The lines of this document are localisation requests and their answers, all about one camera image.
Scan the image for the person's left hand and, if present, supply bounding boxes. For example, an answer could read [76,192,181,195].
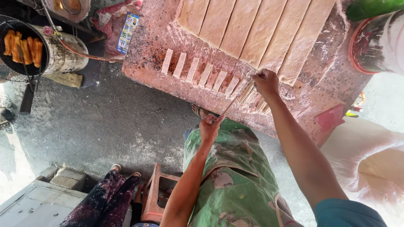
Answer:
[199,114,225,143]

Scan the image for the person's right hand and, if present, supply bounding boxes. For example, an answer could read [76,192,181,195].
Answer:
[250,69,281,103]

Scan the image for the thin wooden stick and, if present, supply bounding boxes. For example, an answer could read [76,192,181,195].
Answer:
[220,76,258,118]

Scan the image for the person's sandalled foot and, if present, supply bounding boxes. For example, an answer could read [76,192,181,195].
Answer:
[191,103,211,120]

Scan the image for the row of long dough strips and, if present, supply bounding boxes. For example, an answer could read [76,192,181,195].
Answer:
[178,0,336,86]

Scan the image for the row of small cut dough pieces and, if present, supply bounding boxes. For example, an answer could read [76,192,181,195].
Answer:
[161,48,272,115]

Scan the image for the green printed apron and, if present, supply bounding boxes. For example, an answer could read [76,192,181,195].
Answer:
[183,119,304,227]

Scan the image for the pink plastic dough scraper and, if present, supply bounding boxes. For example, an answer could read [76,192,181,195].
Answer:
[313,104,346,133]

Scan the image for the pink floured work table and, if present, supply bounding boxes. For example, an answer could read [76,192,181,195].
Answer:
[121,0,374,147]

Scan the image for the red yellow plastic item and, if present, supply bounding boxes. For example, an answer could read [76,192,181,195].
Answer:
[345,91,367,118]

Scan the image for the pink plastic stool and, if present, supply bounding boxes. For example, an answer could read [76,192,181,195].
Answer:
[140,163,181,223]

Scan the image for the blue white printed packet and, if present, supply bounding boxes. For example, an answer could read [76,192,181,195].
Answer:
[116,12,140,55]

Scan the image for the white bucket with red rim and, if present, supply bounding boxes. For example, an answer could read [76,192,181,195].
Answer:
[348,9,404,76]

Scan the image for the green plastic container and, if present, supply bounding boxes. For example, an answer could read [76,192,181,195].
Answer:
[346,0,404,22]

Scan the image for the red plastic bag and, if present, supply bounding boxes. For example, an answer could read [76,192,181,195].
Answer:
[91,0,143,60]

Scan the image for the large white plastic sack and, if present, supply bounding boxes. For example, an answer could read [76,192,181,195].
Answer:
[320,117,404,227]

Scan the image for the yellowish folded cloth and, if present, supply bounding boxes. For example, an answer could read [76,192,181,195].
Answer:
[42,72,83,89]

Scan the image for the grey concrete blocks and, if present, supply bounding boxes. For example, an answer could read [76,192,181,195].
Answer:
[36,166,86,192]

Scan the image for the metal cylindrical stove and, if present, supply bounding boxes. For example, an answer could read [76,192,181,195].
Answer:
[31,25,90,75]

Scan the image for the teal shirt sleeve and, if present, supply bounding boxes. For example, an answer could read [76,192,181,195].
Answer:
[314,198,388,227]

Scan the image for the metal pot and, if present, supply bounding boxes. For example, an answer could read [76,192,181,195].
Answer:
[44,0,92,23]

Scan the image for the golden fried dough stick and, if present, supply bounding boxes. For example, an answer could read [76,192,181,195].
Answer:
[11,32,23,64]
[27,37,44,69]
[3,30,16,57]
[20,39,33,65]

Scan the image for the grey metal cabinet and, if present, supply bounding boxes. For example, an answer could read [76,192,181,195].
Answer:
[0,180,88,227]

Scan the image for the orange gas hose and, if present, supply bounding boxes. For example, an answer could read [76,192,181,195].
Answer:
[58,38,125,62]

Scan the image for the long metal tongs black handle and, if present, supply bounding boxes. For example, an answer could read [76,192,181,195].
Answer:
[17,44,42,115]

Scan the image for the black wire frying basket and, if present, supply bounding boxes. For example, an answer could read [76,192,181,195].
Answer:
[0,15,50,83]

